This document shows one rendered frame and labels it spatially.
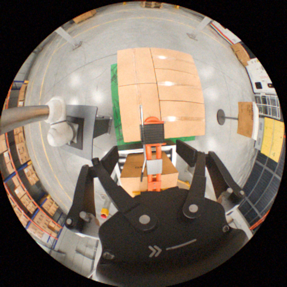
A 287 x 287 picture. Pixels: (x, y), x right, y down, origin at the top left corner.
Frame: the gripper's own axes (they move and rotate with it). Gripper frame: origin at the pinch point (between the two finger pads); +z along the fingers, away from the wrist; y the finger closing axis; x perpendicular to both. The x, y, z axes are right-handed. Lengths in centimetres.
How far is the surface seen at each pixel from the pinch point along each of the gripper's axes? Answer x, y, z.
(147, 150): -4.9, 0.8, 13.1
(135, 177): -28.3, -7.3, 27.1
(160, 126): 3.3, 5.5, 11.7
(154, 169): -13.3, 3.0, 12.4
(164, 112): 13, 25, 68
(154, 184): -22.3, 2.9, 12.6
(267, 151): -111, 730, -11
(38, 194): -326, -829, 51
